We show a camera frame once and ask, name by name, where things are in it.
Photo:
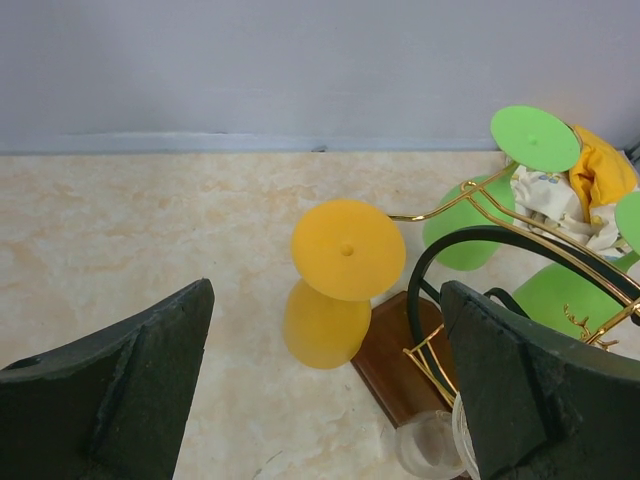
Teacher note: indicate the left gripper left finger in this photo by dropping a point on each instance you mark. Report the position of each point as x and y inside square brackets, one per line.
[113, 404]

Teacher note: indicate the green wine glass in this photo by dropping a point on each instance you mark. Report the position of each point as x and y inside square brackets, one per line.
[528, 137]
[558, 298]

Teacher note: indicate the clear wine glass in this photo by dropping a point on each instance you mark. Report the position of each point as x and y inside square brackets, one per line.
[437, 445]

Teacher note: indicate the orange wine glass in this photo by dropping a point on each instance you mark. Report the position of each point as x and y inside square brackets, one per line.
[347, 252]

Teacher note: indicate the gold wire wine glass rack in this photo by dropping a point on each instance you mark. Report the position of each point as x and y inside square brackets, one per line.
[406, 359]

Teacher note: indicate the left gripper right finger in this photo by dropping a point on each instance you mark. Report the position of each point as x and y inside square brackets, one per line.
[539, 404]

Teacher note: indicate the crumpled floral yellow cloth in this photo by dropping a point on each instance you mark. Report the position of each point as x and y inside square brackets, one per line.
[580, 202]

